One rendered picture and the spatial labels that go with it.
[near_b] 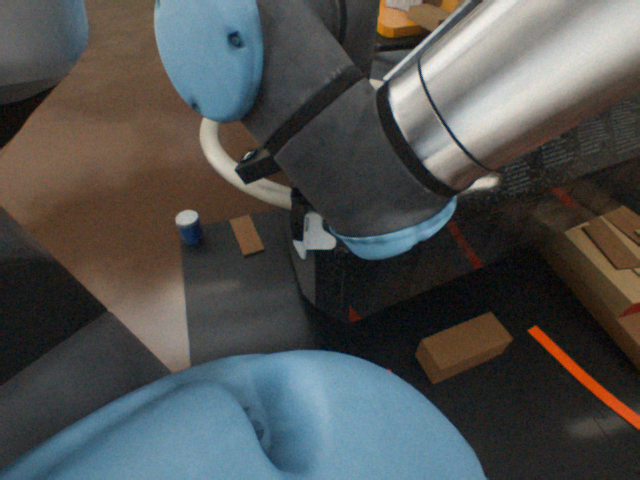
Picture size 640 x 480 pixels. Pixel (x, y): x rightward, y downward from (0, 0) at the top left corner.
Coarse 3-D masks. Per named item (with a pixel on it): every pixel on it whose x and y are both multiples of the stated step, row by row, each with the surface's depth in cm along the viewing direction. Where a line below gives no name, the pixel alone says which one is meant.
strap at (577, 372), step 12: (540, 336) 142; (552, 348) 139; (564, 360) 136; (576, 372) 133; (588, 384) 130; (600, 396) 127; (612, 396) 127; (612, 408) 124; (624, 408) 124; (636, 420) 122
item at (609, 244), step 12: (576, 228) 155; (588, 228) 155; (600, 228) 155; (600, 240) 151; (612, 240) 151; (612, 252) 146; (624, 252) 146; (612, 264) 143; (624, 264) 142; (636, 264) 142
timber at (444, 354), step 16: (480, 320) 134; (496, 320) 134; (432, 336) 129; (448, 336) 129; (464, 336) 129; (480, 336) 129; (496, 336) 129; (416, 352) 135; (432, 352) 125; (448, 352) 125; (464, 352) 125; (480, 352) 126; (496, 352) 133; (432, 368) 127; (448, 368) 123; (464, 368) 131
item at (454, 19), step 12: (468, 0) 90; (480, 0) 92; (456, 12) 88; (468, 12) 91; (444, 24) 86; (456, 24) 90; (432, 36) 85; (420, 48) 84; (408, 60) 82; (396, 72) 81
